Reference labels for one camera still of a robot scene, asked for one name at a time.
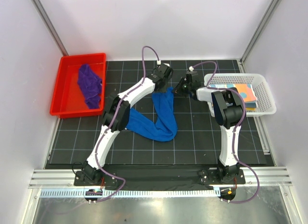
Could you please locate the aluminium corner post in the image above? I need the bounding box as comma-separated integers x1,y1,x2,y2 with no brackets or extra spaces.
31,0,69,56
240,0,281,65

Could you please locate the red plastic bin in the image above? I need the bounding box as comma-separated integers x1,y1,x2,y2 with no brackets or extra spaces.
50,53,106,119

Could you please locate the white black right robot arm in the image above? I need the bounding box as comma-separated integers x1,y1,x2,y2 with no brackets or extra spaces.
173,71,246,184

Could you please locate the yellow tiger hello towel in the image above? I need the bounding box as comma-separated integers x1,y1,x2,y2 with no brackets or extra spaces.
245,102,257,111

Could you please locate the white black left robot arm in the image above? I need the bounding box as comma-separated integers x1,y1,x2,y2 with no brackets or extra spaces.
75,61,173,185

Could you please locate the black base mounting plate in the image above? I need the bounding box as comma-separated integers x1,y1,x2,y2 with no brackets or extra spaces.
74,165,245,190

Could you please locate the white plastic mesh basket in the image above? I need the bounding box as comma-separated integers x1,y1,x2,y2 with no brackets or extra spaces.
204,73,277,117

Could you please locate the aluminium front rail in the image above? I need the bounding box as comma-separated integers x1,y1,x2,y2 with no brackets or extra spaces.
29,165,292,198

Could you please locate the blue towel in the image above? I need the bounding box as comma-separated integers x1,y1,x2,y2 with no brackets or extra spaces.
126,87,178,142

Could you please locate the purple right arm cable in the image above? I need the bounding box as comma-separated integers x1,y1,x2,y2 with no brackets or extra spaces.
191,61,260,204

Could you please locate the right aluminium corner post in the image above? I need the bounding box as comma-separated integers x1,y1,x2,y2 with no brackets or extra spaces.
240,0,281,65

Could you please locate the pastel striped towel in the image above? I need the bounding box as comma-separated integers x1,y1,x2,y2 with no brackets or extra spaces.
209,83,257,103

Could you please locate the left aluminium corner post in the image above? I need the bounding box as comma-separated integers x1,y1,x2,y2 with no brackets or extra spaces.
31,0,69,56

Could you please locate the purple towel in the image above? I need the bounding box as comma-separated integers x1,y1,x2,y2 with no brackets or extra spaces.
77,64,103,109

